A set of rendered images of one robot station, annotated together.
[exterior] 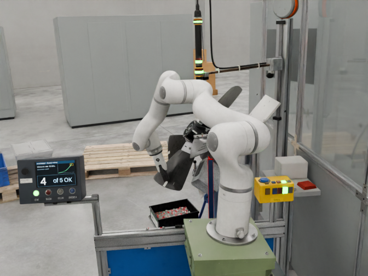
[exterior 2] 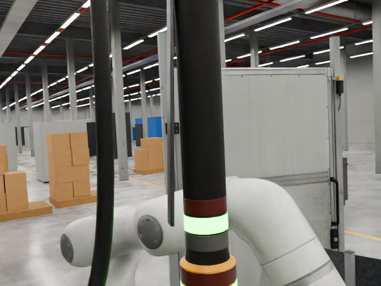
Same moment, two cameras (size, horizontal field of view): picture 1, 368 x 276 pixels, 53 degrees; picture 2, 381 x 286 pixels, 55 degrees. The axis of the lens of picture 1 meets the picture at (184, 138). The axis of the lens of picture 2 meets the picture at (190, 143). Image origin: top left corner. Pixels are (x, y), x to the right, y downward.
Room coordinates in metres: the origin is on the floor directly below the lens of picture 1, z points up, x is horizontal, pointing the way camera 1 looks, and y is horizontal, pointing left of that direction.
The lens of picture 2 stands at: (2.21, -0.15, 1.67)
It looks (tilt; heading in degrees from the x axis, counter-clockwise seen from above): 3 degrees down; 168
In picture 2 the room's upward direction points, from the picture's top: 3 degrees counter-clockwise
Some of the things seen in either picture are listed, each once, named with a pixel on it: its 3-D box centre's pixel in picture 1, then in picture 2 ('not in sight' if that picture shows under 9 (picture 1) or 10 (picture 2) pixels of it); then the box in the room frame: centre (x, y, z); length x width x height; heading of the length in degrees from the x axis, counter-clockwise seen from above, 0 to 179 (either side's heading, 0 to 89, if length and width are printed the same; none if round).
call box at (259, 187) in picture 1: (273, 190); not in sight; (1.60, -0.41, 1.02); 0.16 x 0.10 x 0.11; 94
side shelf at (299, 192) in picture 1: (288, 182); not in sight; (2.10, -0.63, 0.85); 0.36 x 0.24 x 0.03; 4
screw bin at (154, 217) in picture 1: (173, 214); not in sight; (1.73, 0.07, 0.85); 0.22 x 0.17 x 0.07; 110
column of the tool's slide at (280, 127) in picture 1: (279, 157); not in sight; (2.40, -0.65, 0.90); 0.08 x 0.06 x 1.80; 39
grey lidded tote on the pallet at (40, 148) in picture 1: (33, 159); not in sight; (4.28, 1.84, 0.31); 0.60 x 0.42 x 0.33; 29
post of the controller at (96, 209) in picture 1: (96, 214); not in sight; (1.54, 0.41, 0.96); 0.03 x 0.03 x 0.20; 4
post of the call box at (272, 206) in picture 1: (272, 209); not in sight; (1.60, -0.41, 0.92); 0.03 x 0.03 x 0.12; 4
